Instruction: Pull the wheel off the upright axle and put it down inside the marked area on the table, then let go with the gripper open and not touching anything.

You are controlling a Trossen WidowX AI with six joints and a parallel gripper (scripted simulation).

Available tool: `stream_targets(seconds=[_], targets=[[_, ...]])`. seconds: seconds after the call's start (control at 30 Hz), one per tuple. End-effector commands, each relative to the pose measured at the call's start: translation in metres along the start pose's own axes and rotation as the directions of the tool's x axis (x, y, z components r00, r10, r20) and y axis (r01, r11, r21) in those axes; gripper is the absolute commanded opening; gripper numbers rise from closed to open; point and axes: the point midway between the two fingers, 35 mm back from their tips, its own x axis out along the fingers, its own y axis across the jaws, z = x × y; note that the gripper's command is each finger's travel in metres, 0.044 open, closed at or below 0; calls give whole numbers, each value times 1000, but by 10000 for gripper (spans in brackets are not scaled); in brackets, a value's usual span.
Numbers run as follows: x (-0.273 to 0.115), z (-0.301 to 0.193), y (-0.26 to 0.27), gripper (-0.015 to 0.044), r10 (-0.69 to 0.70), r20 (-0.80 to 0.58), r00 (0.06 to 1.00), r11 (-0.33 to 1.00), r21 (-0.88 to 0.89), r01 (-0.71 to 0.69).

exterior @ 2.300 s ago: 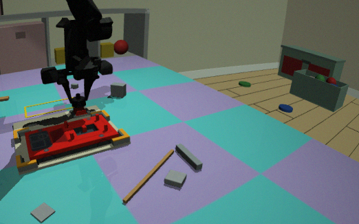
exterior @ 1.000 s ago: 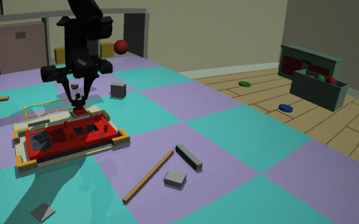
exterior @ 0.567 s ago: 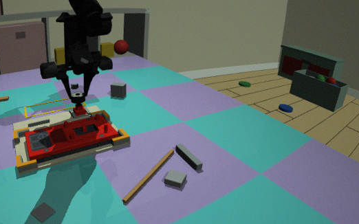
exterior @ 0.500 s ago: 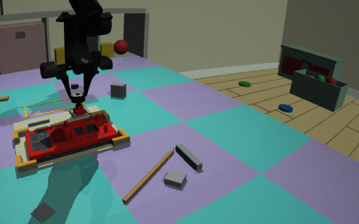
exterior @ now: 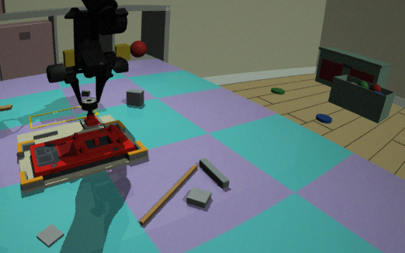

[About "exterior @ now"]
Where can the black and white wheel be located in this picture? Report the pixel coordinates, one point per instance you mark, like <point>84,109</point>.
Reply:
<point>89,104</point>

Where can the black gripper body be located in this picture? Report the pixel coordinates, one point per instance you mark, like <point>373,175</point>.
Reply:
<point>58,72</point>

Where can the tan rectangular block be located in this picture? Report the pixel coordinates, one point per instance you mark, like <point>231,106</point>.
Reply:
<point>6,107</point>

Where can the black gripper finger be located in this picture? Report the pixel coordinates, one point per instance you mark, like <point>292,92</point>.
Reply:
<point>74,84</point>
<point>100,82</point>

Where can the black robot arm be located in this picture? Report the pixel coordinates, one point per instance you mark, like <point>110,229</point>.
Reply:
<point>101,17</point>

